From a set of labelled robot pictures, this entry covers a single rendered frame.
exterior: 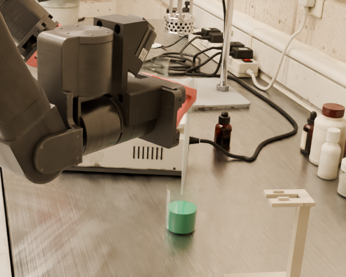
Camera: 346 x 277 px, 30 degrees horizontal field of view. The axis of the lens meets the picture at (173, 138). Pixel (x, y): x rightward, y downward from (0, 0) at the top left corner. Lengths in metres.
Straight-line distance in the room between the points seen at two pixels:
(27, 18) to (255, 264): 0.51
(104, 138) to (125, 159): 0.34
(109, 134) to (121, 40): 0.09
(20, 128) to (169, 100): 0.19
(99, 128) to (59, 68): 0.08
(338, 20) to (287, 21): 0.23
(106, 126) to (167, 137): 0.08
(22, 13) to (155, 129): 0.40
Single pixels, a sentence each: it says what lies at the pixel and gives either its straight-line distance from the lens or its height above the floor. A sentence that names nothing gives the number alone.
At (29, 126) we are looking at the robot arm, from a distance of 0.56.
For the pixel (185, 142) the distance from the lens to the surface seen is 0.80.
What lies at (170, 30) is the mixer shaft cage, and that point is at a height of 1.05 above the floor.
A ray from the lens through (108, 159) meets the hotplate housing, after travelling 0.98.
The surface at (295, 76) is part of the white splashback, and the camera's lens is 1.43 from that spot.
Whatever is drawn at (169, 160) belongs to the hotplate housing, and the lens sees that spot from 0.98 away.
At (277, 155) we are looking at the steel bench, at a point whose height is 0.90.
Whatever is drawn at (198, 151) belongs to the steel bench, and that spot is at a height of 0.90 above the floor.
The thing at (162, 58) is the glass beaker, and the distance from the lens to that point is 1.03.
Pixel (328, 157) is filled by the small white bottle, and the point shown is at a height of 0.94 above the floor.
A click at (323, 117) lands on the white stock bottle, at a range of 1.08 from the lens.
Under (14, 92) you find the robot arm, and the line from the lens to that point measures 0.55.
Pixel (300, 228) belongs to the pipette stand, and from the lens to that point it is 0.69.
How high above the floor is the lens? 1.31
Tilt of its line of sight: 21 degrees down
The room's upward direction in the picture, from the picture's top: 4 degrees clockwise
